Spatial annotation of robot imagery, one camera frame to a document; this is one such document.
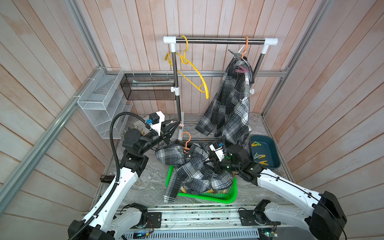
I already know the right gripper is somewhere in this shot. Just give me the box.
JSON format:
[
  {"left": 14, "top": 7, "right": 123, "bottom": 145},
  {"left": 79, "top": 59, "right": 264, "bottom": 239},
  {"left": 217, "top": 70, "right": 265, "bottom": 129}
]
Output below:
[{"left": 203, "top": 155, "right": 242, "bottom": 175}]

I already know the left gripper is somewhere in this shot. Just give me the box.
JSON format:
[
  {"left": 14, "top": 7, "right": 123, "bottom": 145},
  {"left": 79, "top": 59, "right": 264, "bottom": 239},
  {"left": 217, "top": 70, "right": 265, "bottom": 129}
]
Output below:
[{"left": 139, "top": 118, "right": 180, "bottom": 155}]

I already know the pink clothespin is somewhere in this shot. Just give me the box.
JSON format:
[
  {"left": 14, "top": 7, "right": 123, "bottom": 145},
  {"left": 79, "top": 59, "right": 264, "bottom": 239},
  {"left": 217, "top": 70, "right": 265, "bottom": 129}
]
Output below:
[
  {"left": 235, "top": 66, "right": 250, "bottom": 74},
  {"left": 170, "top": 121, "right": 184, "bottom": 128}
]

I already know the orange hanger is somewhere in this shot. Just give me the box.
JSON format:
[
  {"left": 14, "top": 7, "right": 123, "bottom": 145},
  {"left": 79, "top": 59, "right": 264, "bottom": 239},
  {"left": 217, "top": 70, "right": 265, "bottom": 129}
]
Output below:
[
  {"left": 239, "top": 37, "right": 249, "bottom": 58},
  {"left": 181, "top": 132, "right": 192, "bottom": 153}
]

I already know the yellow plaid shirt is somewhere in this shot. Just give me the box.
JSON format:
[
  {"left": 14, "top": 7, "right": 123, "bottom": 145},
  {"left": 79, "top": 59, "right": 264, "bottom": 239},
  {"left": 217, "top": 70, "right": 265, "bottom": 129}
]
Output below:
[{"left": 180, "top": 186, "right": 231, "bottom": 195}]

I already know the grey plaid shirt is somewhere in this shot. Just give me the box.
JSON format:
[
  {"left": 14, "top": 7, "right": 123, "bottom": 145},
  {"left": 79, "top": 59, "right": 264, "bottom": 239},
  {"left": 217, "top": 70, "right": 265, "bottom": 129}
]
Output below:
[
  {"left": 155, "top": 143, "right": 233, "bottom": 203},
  {"left": 195, "top": 52, "right": 254, "bottom": 145}
]

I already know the yellow plastic hanger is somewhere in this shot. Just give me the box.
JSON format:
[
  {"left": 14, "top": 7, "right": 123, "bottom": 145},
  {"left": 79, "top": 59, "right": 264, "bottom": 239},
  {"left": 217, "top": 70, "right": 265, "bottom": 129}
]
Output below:
[{"left": 164, "top": 35, "right": 210, "bottom": 100}]

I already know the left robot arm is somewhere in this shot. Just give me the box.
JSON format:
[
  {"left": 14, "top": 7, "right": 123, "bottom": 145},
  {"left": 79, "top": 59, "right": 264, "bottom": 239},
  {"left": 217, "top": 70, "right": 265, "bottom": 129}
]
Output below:
[{"left": 68, "top": 120, "right": 180, "bottom": 240}]

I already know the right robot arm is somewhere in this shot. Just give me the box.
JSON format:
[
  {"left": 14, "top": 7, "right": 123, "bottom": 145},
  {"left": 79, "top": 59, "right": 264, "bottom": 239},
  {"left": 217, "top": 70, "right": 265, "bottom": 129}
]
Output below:
[{"left": 205, "top": 143, "right": 347, "bottom": 240}]

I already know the green plastic basket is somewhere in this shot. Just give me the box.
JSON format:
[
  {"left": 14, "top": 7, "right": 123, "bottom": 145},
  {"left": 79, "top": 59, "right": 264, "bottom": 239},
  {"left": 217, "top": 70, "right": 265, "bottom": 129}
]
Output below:
[{"left": 164, "top": 164, "right": 237, "bottom": 204}]

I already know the yellow clothespin in tray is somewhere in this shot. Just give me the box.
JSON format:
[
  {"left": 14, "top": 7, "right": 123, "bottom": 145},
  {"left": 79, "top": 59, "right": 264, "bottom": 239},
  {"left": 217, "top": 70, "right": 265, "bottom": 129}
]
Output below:
[{"left": 251, "top": 142, "right": 262, "bottom": 147}]

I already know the dark teal tray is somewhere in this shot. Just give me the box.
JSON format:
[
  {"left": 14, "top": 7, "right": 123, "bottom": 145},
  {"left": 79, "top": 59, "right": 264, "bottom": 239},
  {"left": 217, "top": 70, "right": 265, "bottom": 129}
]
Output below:
[{"left": 250, "top": 135, "right": 281, "bottom": 170}]

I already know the black mesh shelf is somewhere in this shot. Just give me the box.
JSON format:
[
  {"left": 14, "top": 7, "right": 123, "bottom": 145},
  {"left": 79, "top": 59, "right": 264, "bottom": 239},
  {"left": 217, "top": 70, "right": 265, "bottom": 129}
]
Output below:
[{"left": 120, "top": 74, "right": 176, "bottom": 101}]

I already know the metal clothes rack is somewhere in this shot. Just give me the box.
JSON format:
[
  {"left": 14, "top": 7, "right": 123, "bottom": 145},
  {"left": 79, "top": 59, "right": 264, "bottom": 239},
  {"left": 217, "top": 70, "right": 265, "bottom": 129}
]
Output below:
[{"left": 163, "top": 36, "right": 279, "bottom": 141}]

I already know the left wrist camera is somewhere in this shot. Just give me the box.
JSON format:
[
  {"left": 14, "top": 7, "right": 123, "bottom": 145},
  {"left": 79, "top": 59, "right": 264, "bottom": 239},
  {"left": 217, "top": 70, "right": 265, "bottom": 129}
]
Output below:
[{"left": 145, "top": 111, "right": 165, "bottom": 136}]

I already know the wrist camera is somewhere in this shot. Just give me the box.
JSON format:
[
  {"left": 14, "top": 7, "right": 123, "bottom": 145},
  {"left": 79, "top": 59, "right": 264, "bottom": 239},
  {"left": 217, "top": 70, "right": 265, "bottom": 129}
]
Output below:
[
  {"left": 209, "top": 142, "right": 225, "bottom": 162},
  {"left": 145, "top": 111, "right": 165, "bottom": 136}
]

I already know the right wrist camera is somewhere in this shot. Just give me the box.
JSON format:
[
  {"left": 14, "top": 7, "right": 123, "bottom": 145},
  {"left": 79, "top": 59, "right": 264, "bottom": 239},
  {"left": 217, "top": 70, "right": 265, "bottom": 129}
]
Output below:
[{"left": 209, "top": 142, "right": 225, "bottom": 162}]

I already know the aluminium front rail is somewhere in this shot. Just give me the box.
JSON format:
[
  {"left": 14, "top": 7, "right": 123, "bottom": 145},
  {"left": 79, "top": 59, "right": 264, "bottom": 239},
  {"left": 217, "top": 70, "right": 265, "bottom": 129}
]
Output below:
[{"left": 74, "top": 203, "right": 310, "bottom": 233}]

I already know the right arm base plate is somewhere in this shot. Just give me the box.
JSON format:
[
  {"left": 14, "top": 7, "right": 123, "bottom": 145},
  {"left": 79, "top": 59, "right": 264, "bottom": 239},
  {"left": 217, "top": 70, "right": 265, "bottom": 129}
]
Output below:
[{"left": 238, "top": 208, "right": 281, "bottom": 226}]

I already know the white wire shelf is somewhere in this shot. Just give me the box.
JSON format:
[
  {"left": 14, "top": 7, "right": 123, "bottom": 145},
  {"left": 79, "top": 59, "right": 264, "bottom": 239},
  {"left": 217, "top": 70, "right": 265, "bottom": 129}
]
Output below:
[{"left": 78, "top": 68, "right": 133, "bottom": 139}]

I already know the black corrugated cable hose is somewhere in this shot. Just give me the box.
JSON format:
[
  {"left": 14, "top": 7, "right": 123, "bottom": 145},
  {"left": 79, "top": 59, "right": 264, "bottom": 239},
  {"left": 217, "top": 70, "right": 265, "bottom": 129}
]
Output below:
[{"left": 67, "top": 111, "right": 151, "bottom": 240}]

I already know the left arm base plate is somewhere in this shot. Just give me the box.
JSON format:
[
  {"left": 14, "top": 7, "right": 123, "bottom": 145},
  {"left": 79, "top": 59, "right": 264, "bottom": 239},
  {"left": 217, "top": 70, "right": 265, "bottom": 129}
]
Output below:
[{"left": 132, "top": 212, "right": 162, "bottom": 229}]

